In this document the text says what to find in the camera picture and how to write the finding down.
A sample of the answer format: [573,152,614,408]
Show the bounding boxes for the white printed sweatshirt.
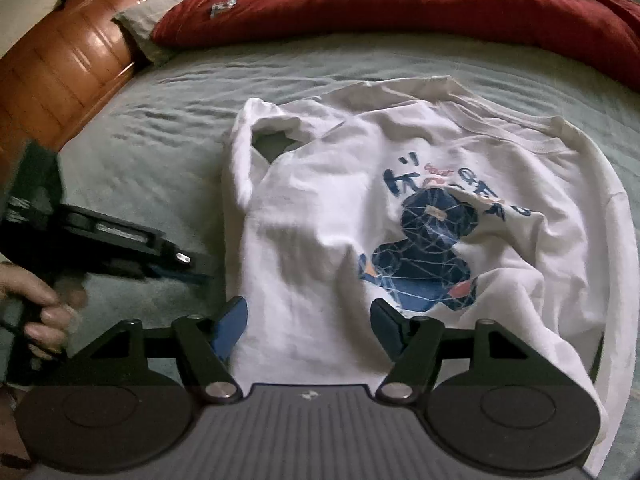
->
[222,76,628,476]

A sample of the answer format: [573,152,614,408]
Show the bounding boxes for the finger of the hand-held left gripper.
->
[145,240,216,281]

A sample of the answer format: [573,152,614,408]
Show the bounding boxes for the grey pillow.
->
[112,0,226,66]

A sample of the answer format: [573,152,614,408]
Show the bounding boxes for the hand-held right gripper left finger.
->
[75,297,249,406]

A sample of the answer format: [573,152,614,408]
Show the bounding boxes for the red duvet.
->
[150,0,640,93]

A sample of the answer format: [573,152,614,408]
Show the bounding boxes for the person's left hand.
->
[0,262,88,361]

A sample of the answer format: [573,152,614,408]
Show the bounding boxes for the wooden headboard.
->
[0,0,206,168]

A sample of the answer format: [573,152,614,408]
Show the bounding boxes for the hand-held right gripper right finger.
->
[369,298,551,404]

